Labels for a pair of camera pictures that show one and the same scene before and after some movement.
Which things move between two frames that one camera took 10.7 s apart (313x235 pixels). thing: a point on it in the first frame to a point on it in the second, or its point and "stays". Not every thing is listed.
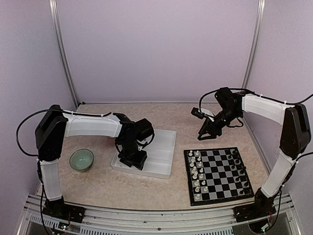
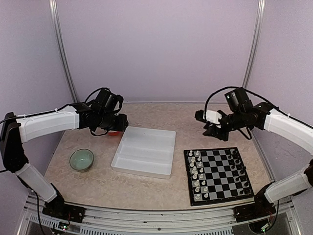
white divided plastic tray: x=160 y=152 stays
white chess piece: x=195 y=176 stays
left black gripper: x=139 y=162 to x=122 y=126
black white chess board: x=215 y=175 stays
